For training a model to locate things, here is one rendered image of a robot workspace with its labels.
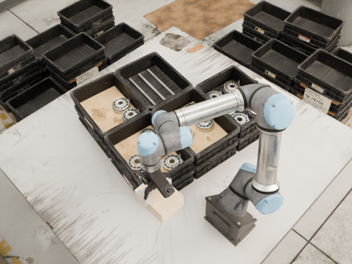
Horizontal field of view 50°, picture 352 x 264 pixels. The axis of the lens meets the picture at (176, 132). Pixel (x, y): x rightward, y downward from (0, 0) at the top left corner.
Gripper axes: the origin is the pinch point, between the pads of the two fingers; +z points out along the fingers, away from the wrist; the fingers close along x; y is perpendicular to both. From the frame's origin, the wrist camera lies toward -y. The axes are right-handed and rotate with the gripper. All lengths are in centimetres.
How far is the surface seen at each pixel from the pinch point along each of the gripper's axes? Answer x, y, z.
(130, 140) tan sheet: -21, 49, 26
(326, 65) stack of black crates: -186, 18, 61
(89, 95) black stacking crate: -26, 91, 24
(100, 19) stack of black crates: -103, 190, 56
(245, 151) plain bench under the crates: -67, 4, 40
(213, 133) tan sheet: -56, 19, 27
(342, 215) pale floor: -116, -51, 110
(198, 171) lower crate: -35.6, 11.3, 32.8
